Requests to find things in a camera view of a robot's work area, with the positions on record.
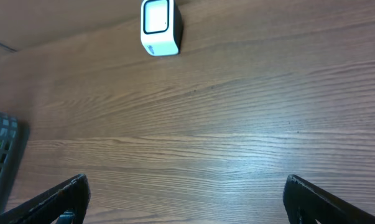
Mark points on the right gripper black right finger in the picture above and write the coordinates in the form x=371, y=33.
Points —
x=304, y=202

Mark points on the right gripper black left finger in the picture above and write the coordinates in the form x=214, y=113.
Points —
x=64, y=203

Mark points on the white barcode scanner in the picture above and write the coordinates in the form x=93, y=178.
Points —
x=161, y=27

